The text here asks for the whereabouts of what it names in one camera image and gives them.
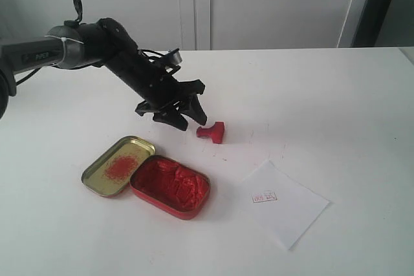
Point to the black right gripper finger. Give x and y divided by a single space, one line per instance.
171 118

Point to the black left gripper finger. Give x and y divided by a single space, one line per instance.
195 111

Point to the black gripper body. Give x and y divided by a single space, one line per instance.
158 88

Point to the red stamp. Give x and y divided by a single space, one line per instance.
215 133

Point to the red ink tin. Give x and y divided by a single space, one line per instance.
171 186

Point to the white paper sheet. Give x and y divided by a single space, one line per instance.
281 206

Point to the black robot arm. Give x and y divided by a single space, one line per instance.
106 43

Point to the white cabinet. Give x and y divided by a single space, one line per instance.
200 24

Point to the gold tin lid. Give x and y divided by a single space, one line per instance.
109 175

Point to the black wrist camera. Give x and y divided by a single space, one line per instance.
171 60

